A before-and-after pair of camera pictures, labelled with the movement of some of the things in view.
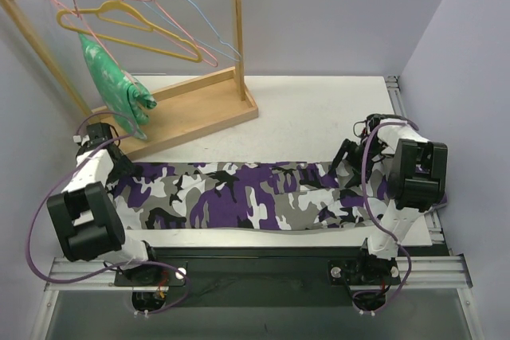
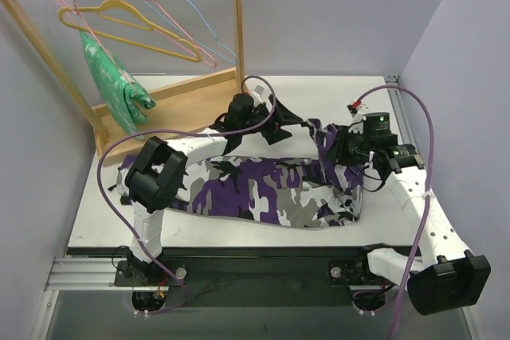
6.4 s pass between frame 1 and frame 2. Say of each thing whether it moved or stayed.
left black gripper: moved
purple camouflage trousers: moved
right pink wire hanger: stayed
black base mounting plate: stayed
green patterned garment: stayed
